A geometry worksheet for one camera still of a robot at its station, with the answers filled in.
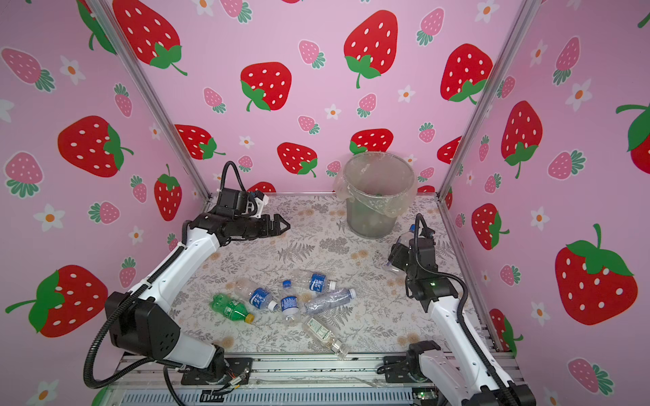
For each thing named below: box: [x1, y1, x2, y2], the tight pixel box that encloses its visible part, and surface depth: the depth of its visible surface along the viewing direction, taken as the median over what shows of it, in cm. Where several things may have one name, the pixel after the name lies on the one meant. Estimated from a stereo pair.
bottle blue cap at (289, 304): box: [280, 279, 300, 327], surface depth 85 cm
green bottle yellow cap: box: [209, 293, 255, 324], surface depth 83 cm
